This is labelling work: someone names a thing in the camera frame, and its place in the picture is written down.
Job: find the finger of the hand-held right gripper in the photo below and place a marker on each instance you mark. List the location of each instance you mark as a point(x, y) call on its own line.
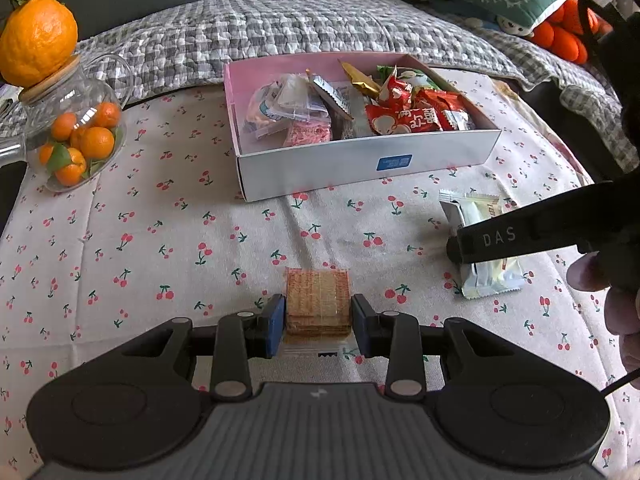
point(525, 227)

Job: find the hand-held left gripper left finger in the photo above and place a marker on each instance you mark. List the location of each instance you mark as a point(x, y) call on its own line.
point(276, 327)

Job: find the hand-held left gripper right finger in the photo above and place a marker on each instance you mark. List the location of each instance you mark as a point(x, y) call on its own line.
point(361, 327)

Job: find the clear wafer biscuit packet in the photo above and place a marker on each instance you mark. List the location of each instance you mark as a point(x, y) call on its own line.
point(317, 305)

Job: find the cream white snack packet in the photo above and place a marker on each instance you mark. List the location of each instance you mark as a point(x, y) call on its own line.
point(492, 277)

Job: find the red snack packet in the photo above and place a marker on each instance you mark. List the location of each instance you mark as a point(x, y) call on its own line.
point(400, 119)
point(445, 105)

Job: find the pink and white cardboard box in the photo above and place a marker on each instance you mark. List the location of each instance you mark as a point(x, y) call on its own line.
point(350, 160)

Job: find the green snack packet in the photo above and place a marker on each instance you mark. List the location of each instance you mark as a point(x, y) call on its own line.
point(429, 81)

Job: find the red packet with white label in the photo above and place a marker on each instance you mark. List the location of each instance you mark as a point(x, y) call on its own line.
point(395, 89)

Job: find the pink snack packet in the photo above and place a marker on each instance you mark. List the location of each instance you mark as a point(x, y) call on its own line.
point(307, 135)

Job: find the white blue snack packet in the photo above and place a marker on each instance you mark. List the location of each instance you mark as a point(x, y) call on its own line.
point(260, 110)

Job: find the gold snack bar packet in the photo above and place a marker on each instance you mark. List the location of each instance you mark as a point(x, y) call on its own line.
point(360, 82)

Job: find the silver white long packet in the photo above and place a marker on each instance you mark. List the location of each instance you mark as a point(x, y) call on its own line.
point(332, 102)

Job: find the clear bread packet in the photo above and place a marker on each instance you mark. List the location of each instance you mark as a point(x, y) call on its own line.
point(295, 92)

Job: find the person's right hand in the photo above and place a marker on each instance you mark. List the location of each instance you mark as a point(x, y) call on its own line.
point(585, 272)

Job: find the cherry print tablecloth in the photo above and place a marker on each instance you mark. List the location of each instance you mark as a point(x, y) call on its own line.
point(150, 260)

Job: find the orange plush toy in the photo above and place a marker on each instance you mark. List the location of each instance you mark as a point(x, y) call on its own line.
point(565, 40)

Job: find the white plush doll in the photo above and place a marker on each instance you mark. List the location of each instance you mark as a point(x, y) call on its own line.
point(514, 25)

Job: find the pile of small tangerines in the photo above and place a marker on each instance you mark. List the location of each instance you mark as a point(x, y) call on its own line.
point(90, 142)

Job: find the glass jar with oranges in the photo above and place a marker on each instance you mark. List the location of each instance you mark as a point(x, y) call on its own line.
point(95, 90)

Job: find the grey checkered blanket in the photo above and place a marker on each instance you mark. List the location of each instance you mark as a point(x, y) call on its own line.
point(250, 25)

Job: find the wooden teapot lid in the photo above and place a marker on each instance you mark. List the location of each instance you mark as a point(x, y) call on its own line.
point(50, 85)

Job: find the large orange citrus fruit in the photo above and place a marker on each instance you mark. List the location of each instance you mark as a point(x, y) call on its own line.
point(37, 40)

